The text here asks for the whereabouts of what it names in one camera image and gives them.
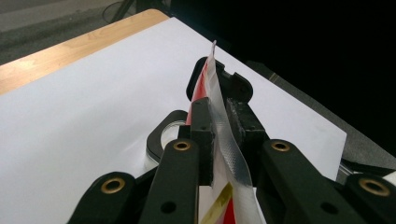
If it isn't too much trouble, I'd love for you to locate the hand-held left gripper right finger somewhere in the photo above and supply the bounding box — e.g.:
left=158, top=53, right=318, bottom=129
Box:
left=225, top=98, right=271, bottom=189

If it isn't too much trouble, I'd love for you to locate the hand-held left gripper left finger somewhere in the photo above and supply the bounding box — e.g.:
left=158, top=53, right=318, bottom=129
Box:
left=178, top=96, right=217, bottom=187

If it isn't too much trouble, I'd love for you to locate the red and white pouch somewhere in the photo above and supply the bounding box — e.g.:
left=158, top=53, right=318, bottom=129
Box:
left=185, top=39, right=266, bottom=224

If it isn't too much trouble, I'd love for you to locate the clear jar with black lid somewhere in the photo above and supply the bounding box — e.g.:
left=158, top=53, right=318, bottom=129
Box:
left=145, top=56, right=254, bottom=172

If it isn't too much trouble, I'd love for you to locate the white table sheet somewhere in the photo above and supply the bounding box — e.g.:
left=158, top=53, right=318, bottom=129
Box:
left=0, top=17, right=347, bottom=224

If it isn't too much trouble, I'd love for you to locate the black metal stand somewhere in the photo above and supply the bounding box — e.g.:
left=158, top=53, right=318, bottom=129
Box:
left=111, top=0, right=139, bottom=23

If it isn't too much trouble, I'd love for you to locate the looped black floor cable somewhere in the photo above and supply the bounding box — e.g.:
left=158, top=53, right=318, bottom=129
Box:
left=102, top=0, right=126, bottom=23

